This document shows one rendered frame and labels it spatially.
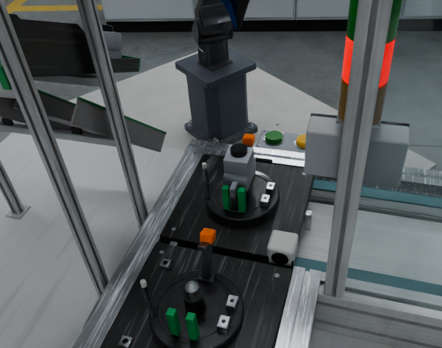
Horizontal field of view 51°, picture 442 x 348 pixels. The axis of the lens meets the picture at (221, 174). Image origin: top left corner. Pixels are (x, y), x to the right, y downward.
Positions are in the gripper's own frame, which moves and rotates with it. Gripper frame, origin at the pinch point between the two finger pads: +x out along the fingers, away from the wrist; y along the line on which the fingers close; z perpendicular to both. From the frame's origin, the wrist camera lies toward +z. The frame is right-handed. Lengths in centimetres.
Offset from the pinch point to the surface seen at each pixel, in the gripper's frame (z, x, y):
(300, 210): 19.9, 28.5, 16.2
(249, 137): 14.1, 17.9, 5.4
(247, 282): 37.7, 28.5, 10.9
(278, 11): -273, 107, -50
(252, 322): 44, 28, 13
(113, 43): 14.9, 0.8, -17.9
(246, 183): 23.0, 21.0, 7.1
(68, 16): -284, 125, -254
